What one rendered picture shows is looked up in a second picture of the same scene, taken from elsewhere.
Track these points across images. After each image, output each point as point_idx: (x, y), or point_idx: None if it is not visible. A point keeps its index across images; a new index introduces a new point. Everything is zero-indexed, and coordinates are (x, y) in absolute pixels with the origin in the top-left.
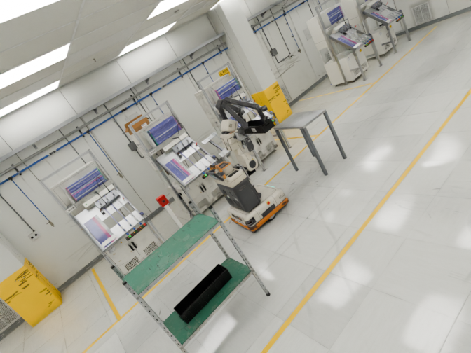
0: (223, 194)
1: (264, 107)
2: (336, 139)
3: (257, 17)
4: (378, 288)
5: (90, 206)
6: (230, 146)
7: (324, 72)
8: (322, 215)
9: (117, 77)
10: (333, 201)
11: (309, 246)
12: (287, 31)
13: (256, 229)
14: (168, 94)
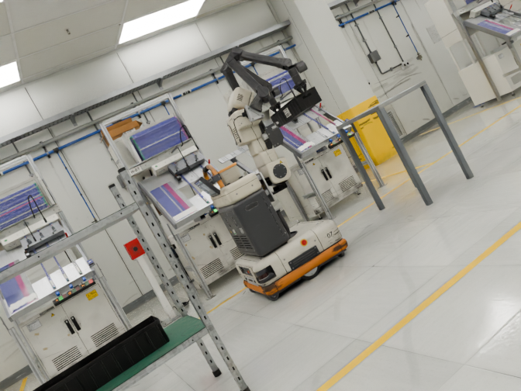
0: (229, 231)
1: (301, 64)
2: (450, 137)
3: (347, 5)
4: (479, 363)
5: (12, 244)
6: (239, 135)
7: (467, 95)
8: (402, 257)
9: (115, 75)
10: (430, 235)
11: (358, 307)
12: (398, 29)
13: (277, 292)
14: (192, 106)
